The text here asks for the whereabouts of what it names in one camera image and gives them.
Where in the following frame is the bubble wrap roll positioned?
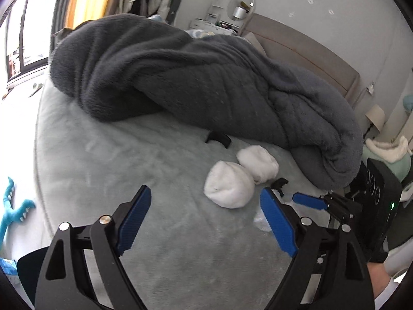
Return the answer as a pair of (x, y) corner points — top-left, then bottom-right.
(253, 209), (272, 232)

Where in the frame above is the white tissue ball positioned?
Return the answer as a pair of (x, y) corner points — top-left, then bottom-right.
(237, 145), (279, 184)
(204, 161), (255, 209)

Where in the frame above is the black plastic half ring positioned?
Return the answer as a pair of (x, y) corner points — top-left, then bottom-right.
(204, 130), (233, 149)

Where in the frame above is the dark teal trash bin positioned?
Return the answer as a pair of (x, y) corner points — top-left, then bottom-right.
(17, 247), (48, 304)

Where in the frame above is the person's right hand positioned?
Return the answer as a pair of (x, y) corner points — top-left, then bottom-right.
(367, 262), (391, 298)

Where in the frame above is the bed with grey sheet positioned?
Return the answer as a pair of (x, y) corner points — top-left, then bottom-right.
(34, 83), (356, 310)

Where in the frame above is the blue plush toy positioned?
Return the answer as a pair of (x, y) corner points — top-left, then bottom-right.
(1, 176), (36, 247)

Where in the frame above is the blue white food bag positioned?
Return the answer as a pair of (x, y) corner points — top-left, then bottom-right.
(0, 258), (20, 286)

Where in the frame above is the beige upholstered headboard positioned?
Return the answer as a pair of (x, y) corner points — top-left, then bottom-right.
(242, 13), (360, 102)

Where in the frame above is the dark grey fleece blanket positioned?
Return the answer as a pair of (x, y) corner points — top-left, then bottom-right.
(49, 14), (363, 190)

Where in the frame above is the grey slipper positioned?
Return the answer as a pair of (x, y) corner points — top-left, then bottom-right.
(29, 83), (43, 97)

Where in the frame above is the white vanity desk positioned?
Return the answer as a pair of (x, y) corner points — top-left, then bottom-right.
(189, 0), (240, 36)

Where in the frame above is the round vanity mirror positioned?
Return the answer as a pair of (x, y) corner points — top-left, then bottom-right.
(227, 0), (256, 20)

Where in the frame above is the grey curtain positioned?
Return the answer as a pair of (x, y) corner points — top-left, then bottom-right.
(50, 0), (69, 52)

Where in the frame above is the glass balcony door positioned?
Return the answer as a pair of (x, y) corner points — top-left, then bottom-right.
(1, 0), (57, 81)

